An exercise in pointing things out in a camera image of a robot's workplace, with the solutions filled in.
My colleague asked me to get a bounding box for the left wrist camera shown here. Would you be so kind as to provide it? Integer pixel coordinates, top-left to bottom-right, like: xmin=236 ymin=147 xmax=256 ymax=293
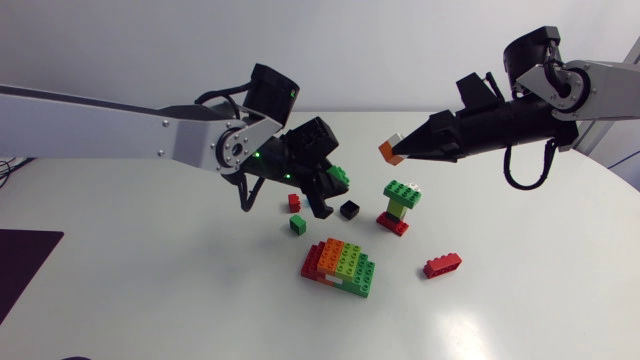
xmin=280 ymin=116 xmax=340 ymax=163

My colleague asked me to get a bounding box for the black cable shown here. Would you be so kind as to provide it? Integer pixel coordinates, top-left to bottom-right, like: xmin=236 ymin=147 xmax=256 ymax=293
xmin=0 ymin=156 xmax=37 ymax=190

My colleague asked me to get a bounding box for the black toy brick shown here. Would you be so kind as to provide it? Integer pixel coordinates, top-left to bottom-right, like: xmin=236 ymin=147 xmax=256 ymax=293
xmin=339 ymin=199 xmax=361 ymax=221

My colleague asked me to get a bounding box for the lime toy brick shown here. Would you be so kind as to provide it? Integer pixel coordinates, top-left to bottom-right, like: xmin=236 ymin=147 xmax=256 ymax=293
xmin=385 ymin=198 xmax=409 ymax=221
xmin=333 ymin=242 xmax=363 ymax=281

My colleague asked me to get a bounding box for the long red toy brick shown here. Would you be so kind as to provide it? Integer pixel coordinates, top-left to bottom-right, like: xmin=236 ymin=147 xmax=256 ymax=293
xmin=422 ymin=252 xmax=463 ymax=280

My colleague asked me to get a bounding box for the dark mat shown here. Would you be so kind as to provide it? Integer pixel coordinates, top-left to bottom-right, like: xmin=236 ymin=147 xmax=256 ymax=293
xmin=0 ymin=228 xmax=65 ymax=325

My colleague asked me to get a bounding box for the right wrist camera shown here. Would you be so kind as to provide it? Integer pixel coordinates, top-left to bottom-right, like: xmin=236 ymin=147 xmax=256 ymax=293
xmin=455 ymin=71 xmax=506 ymax=111

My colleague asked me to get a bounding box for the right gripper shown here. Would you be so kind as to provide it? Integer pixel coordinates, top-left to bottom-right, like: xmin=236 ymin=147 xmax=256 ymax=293
xmin=391 ymin=102 xmax=519 ymax=164

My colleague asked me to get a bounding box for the orange toy brick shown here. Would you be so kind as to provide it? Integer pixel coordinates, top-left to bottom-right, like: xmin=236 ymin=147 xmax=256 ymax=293
xmin=316 ymin=237 xmax=346 ymax=276
xmin=377 ymin=140 xmax=409 ymax=167

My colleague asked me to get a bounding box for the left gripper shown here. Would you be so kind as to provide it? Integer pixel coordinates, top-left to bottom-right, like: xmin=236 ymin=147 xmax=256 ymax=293
xmin=249 ymin=135 xmax=351 ymax=221

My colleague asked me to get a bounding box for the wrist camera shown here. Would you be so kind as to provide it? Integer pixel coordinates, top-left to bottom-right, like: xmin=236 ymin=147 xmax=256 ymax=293
xmin=280 ymin=116 xmax=340 ymax=163
xmin=455 ymin=71 xmax=506 ymax=111

